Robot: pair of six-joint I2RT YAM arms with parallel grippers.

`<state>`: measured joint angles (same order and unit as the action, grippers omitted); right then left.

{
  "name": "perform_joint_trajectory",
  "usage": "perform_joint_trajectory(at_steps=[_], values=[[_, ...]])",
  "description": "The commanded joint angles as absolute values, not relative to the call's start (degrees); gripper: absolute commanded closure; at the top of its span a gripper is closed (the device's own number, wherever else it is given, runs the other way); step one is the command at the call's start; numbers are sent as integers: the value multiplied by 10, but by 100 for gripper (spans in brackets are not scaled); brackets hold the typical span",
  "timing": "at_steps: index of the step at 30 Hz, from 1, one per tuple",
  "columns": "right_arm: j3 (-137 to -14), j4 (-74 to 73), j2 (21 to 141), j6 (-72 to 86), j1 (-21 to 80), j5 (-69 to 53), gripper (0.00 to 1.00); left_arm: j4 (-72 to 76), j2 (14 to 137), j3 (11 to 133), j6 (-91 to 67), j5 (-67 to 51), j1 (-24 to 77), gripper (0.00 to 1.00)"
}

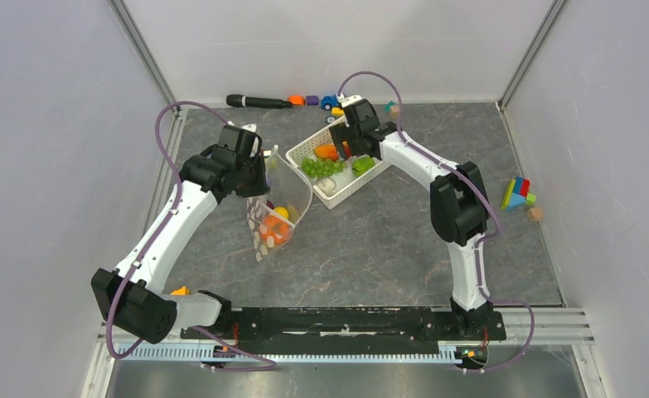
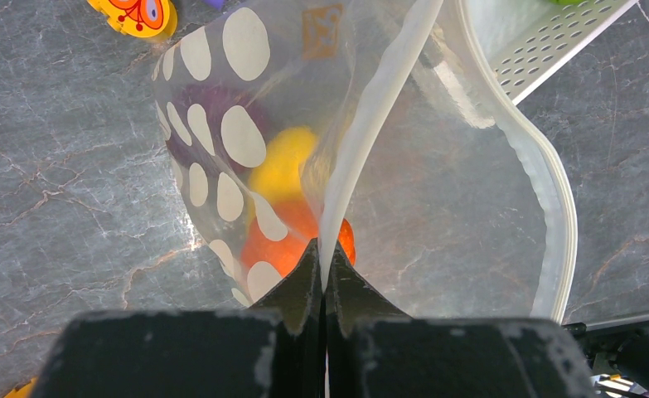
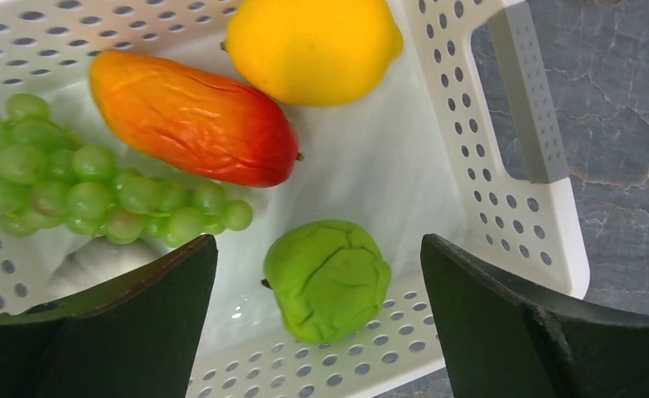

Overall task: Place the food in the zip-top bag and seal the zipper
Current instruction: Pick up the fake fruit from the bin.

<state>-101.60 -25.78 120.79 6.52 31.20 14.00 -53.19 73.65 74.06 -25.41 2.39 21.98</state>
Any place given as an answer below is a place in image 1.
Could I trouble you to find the green toy cabbage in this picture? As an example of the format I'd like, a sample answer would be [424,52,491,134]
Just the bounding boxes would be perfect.
[351,156,375,177]

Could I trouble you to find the white perforated plastic basket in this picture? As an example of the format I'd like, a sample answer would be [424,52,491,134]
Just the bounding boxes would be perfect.
[286,116,390,209]

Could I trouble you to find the green toy grapes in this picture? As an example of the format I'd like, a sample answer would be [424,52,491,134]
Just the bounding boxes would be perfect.
[300,158,347,179]

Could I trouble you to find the clear dotted zip bag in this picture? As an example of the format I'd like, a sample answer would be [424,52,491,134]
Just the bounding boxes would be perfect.
[247,145,313,262]

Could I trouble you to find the yellow toy mango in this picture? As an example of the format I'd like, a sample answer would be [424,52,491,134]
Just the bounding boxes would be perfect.
[274,206,289,221]

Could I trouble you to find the orange toy pumpkin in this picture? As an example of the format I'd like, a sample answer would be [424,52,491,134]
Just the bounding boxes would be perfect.
[259,215,293,249]

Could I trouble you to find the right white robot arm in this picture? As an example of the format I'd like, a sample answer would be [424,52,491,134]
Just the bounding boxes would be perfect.
[329,95,493,338]

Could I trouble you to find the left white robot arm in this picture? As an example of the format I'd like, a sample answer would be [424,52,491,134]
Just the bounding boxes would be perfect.
[90,124,269,344]

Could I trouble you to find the teal and wood cubes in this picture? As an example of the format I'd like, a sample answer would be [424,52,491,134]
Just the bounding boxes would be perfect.
[385,101,401,119]

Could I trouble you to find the blue toy car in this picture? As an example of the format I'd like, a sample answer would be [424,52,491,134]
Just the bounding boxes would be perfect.
[320,95,340,110]

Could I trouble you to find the purple toy block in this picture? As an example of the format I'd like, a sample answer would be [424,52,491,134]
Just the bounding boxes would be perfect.
[305,95,319,106]

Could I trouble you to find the white toy garlic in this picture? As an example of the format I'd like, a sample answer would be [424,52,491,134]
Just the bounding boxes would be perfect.
[315,177,337,197]

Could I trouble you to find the black microphone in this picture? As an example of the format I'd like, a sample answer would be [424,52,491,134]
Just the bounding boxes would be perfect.
[225,94,293,109]

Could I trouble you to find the orange toy block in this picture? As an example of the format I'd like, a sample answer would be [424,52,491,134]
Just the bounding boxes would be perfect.
[288,95,307,106]

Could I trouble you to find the orange yellow building block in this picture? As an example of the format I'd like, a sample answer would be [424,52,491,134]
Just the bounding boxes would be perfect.
[171,286,191,296]

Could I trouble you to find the colourful building block stack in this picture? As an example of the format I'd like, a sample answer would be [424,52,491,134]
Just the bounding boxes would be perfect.
[501,177,536,210]

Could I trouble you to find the wooden cube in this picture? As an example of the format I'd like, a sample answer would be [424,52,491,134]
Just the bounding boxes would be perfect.
[526,206,545,222]

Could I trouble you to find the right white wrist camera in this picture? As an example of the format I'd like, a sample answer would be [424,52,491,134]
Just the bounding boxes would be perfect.
[337,95,362,109]

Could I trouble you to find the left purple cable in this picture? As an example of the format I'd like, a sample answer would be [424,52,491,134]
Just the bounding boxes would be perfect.
[104,100,278,373]

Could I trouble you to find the purple cable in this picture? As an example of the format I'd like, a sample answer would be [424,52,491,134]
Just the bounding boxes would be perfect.
[337,70,535,375]
[104,100,278,373]

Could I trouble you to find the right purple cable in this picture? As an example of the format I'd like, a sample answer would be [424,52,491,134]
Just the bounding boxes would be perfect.
[337,70,535,375]

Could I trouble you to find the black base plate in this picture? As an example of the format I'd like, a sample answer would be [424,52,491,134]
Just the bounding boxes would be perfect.
[207,307,506,354]

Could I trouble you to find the white cable duct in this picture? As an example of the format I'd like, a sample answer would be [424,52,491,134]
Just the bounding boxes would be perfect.
[114,341,471,365]

